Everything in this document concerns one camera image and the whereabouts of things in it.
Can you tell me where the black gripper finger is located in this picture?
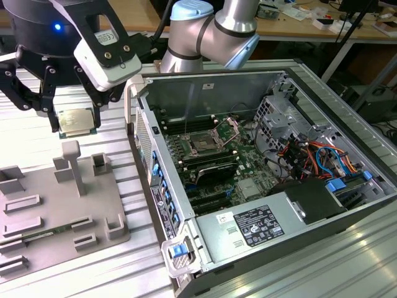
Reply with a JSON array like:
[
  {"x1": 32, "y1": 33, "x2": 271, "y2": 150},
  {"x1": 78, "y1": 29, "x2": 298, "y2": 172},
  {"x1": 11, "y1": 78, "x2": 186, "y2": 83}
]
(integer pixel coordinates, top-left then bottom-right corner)
[
  {"x1": 74, "y1": 66, "x2": 125, "y2": 129},
  {"x1": 0, "y1": 46, "x2": 60, "y2": 133}
]

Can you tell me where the silver CPU with green edge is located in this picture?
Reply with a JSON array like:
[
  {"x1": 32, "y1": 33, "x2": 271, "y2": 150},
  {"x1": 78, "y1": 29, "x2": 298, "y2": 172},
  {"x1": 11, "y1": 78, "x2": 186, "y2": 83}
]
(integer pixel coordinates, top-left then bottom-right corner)
[{"x1": 58, "y1": 107, "x2": 97, "y2": 138}]

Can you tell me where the black RAM slot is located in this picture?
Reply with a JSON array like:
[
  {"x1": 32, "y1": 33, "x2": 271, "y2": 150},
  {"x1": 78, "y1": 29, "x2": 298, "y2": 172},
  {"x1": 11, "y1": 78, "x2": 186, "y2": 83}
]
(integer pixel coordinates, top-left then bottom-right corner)
[
  {"x1": 179, "y1": 156, "x2": 239, "y2": 171},
  {"x1": 161, "y1": 117, "x2": 216, "y2": 126},
  {"x1": 161, "y1": 123, "x2": 216, "y2": 132},
  {"x1": 161, "y1": 120, "x2": 216, "y2": 129},
  {"x1": 179, "y1": 153, "x2": 239, "y2": 168},
  {"x1": 179, "y1": 148, "x2": 239, "y2": 162},
  {"x1": 161, "y1": 114, "x2": 216, "y2": 123},
  {"x1": 179, "y1": 151, "x2": 239, "y2": 165}
]

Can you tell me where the CPU socket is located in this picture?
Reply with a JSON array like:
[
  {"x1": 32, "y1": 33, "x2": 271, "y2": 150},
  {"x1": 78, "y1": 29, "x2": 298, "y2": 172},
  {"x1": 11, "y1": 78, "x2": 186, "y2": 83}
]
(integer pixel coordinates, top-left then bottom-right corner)
[{"x1": 188, "y1": 132, "x2": 225, "y2": 156}]

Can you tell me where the black expansion slot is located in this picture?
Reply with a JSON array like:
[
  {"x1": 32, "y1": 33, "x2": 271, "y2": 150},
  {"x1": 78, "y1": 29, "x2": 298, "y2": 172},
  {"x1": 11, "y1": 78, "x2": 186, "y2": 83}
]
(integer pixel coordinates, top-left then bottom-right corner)
[
  {"x1": 192, "y1": 203, "x2": 236, "y2": 215},
  {"x1": 189, "y1": 196, "x2": 233, "y2": 209},
  {"x1": 185, "y1": 187, "x2": 232, "y2": 201}
]

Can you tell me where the wooden desk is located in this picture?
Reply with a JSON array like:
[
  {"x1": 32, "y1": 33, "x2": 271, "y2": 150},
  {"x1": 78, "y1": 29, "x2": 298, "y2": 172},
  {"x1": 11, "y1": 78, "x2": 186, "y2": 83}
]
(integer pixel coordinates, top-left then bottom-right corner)
[{"x1": 107, "y1": 0, "x2": 397, "y2": 43}]

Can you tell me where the grey plastic parts rack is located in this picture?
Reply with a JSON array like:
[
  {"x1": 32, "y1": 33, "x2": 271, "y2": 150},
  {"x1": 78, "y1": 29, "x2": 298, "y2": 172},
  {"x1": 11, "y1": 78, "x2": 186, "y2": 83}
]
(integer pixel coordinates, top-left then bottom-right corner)
[{"x1": 0, "y1": 139, "x2": 132, "y2": 282}]

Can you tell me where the open grey PC case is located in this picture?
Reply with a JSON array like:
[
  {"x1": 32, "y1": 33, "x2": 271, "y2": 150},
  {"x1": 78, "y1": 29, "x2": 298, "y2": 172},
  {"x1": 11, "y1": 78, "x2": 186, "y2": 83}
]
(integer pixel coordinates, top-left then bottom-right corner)
[{"x1": 123, "y1": 66, "x2": 397, "y2": 298}]

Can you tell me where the metal socket cover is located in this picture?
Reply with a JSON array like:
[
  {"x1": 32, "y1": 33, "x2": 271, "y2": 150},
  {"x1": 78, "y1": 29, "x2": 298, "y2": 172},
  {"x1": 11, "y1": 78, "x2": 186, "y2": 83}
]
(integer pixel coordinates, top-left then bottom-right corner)
[{"x1": 212, "y1": 116, "x2": 240, "y2": 147}]

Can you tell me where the green RAM stick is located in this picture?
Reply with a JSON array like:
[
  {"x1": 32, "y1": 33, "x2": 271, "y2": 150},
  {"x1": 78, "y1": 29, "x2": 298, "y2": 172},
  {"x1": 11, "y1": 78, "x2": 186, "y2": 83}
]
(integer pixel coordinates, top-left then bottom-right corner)
[{"x1": 21, "y1": 225, "x2": 77, "y2": 242}]

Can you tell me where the green motherboard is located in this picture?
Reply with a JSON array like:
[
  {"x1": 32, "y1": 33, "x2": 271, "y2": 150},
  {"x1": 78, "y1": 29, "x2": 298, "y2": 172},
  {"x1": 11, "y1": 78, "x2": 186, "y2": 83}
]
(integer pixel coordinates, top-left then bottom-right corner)
[{"x1": 159, "y1": 113, "x2": 282, "y2": 218}]

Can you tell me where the blue case latch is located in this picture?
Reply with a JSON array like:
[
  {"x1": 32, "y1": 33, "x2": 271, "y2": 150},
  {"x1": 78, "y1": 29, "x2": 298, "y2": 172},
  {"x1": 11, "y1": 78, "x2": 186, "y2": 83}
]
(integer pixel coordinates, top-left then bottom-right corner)
[{"x1": 169, "y1": 244, "x2": 187, "y2": 259}]

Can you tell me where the silver perforated drive cage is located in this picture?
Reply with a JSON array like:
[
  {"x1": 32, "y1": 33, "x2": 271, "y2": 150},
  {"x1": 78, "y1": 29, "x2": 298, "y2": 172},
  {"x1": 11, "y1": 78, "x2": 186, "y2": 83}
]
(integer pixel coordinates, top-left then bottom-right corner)
[{"x1": 252, "y1": 94, "x2": 300, "y2": 153}]

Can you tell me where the silver chipset heatsink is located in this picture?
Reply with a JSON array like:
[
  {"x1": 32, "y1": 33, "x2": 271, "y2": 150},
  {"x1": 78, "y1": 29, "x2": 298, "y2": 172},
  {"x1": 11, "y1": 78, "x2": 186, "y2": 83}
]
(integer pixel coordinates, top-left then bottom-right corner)
[{"x1": 237, "y1": 179, "x2": 261, "y2": 199}]

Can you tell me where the small green electronics box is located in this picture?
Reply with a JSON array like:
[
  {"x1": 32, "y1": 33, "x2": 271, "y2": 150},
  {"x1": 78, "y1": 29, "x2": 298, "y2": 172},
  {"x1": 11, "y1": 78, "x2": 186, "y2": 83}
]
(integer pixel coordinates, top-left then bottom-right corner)
[{"x1": 259, "y1": 6, "x2": 282, "y2": 19}]

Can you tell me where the silver power supply, black label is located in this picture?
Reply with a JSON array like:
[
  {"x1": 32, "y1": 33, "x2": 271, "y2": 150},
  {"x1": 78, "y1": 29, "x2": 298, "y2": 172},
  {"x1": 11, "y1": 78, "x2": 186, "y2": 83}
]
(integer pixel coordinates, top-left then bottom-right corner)
[{"x1": 195, "y1": 191, "x2": 314, "y2": 264}]

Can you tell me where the white box with dark inside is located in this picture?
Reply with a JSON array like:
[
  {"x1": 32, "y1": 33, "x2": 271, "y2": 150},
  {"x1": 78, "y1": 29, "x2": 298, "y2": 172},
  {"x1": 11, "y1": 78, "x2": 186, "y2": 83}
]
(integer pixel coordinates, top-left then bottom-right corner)
[{"x1": 312, "y1": 17, "x2": 336, "y2": 31}]

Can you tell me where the black monitor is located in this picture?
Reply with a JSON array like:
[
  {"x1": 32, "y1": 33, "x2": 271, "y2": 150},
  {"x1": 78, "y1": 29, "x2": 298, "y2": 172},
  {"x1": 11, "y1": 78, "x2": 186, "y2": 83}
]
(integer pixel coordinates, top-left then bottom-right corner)
[{"x1": 337, "y1": 0, "x2": 381, "y2": 13}]

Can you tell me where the dark computer tower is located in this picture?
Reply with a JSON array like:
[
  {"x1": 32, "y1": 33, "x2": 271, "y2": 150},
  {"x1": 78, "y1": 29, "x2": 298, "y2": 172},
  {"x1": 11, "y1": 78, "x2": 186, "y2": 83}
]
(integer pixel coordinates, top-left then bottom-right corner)
[{"x1": 353, "y1": 85, "x2": 397, "y2": 125}]

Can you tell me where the brown cardboard box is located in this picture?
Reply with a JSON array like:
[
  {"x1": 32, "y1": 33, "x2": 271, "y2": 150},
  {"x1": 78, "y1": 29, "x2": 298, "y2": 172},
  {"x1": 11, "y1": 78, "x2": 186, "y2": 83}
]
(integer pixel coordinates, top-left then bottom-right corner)
[{"x1": 373, "y1": 20, "x2": 397, "y2": 35}]

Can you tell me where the white wrist camera, black bracket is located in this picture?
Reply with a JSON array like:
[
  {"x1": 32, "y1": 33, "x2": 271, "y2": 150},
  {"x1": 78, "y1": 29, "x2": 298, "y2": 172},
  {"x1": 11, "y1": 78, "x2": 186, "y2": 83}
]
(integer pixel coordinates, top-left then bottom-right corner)
[{"x1": 51, "y1": 0, "x2": 142, "y2": 93}]

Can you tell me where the black camera cable with plug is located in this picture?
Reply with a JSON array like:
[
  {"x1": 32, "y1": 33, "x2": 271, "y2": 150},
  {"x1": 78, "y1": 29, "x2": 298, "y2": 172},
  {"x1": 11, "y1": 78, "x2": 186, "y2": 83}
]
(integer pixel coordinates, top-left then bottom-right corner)
[{"x1": 125, "y1": 0, "x2": 176, "y2": 61}]

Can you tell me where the orange wire bundle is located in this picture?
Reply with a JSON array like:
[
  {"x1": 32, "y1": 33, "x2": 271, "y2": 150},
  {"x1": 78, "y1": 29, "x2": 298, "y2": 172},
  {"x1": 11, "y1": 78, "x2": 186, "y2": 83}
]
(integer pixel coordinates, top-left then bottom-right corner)
[{"x1": 305, "y1": 141, "x2": 362, "y2": 174}]

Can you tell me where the blue data wire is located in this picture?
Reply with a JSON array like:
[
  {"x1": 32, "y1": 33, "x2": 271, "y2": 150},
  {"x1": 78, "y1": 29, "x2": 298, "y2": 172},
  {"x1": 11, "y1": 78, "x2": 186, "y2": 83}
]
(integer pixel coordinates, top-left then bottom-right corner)
[{"x1": 315, "y1": 147, "x2": 346, "y2": 178}]

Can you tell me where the black plastic duct cover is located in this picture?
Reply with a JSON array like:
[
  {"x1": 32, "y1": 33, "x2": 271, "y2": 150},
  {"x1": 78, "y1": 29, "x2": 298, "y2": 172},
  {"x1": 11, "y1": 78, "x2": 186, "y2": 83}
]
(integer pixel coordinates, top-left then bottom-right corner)
[{"x1": 268, "y1": 179, "x2": 348, "y2": 225}]

